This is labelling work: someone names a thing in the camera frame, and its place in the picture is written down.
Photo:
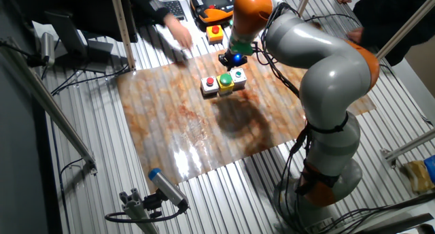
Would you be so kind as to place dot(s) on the white paper sheet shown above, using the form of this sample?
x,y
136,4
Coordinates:
x,y
163,36

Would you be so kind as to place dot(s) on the diagonal aluminium frame beam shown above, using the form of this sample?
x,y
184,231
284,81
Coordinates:
x,y
401,31

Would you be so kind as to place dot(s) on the grey box red button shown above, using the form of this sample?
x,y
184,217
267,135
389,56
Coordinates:
x,y
209,86

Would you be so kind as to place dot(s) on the onlooker left hand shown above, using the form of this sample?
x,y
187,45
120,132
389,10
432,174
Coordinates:
x,y
356,35

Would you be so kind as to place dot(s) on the aluminium profile camera mount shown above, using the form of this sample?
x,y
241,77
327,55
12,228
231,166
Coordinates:
x,y
136,210

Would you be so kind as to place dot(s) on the blue packet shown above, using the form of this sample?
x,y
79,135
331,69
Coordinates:
x,y
431,169

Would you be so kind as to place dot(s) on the silver camera blue cap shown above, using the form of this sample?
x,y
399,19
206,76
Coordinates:
x,y
168,188

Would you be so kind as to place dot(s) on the black keyboard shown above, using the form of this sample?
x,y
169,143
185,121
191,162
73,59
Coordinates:
x,y
176,9

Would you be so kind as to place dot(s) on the upright aluminium frame post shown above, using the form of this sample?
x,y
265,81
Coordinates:
x,y
122,30

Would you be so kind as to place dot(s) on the onlooker in black clothes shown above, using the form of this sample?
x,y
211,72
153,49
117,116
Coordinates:
x,y
391,16

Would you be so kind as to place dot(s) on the yellow box green mushroom button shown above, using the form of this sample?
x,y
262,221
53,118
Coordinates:
x,y
225,80

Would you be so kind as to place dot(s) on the silver cylinder camera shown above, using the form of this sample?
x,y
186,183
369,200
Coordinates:
x,y
47,48

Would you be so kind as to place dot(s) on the short aluminium beam with bracket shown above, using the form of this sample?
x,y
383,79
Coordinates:
x,y
411,145

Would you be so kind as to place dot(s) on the grey monitor stand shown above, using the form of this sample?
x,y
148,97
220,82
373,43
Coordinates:
x,y
68,33

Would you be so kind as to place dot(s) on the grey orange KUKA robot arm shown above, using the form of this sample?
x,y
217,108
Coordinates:
x,y
333,77

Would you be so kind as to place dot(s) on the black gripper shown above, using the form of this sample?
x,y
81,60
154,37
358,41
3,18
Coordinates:
x,y
235,58

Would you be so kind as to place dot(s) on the operator forearm dark sleeve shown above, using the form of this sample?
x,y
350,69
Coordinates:
x,y
149,6

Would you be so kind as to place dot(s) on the orange box red mushroom button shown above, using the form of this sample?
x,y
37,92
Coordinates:
x,y
214,33

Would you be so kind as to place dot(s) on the long diagonal aluminium beam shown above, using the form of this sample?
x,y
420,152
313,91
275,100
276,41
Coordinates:
x,y
51,104

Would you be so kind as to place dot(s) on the marble pattern mat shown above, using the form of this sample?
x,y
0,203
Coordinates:
x,y
187,125

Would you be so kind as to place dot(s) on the orange black teach pendant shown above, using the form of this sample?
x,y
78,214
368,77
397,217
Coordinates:
x,y
212,6

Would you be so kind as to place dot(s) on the black monitor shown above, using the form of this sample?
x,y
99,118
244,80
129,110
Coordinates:
x,y
98,16

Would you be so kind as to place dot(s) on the brown plastic bag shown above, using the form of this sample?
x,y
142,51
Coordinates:
x,y
419,176

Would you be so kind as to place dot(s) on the bare operator hand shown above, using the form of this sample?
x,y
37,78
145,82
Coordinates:
x,y
180,31

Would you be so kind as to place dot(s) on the grey box small green button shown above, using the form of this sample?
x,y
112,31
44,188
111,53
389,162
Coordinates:
x,y
238,77

